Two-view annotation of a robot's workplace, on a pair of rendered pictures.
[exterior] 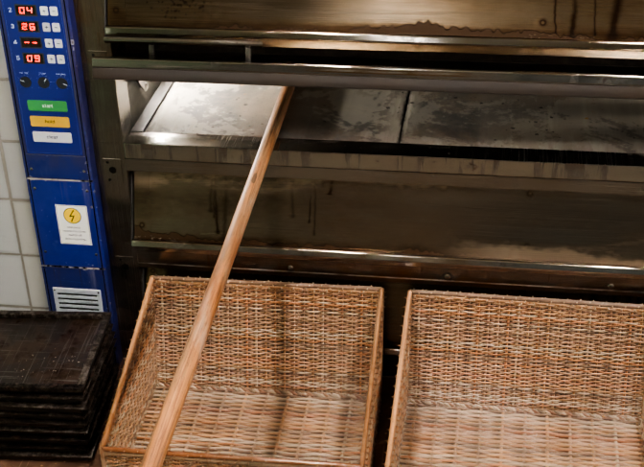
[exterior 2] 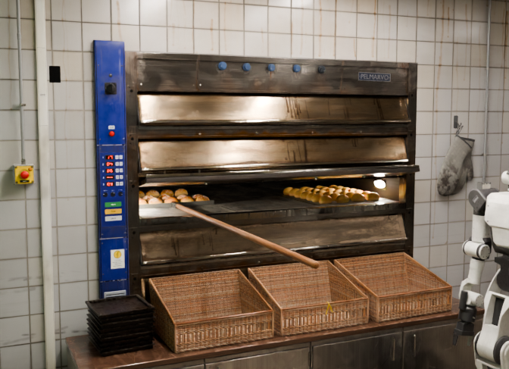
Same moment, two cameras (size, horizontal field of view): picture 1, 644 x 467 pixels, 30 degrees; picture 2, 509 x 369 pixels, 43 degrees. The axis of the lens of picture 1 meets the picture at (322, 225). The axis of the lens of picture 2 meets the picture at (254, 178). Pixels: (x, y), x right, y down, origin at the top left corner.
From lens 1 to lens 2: 2.14 m
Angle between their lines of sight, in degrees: 40
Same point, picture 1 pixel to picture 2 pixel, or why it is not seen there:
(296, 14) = (208, 161)
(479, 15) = (266, 157)
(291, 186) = (201, 232)
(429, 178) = (252, 221)
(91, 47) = (130, 179)
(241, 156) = (185, 220)
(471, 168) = (266, 215)
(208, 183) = (170, 236)
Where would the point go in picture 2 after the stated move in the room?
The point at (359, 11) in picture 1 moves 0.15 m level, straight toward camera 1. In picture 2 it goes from (229, 158) to (242, 160)
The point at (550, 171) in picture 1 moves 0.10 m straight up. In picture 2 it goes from (290, 213) to (290, 197)
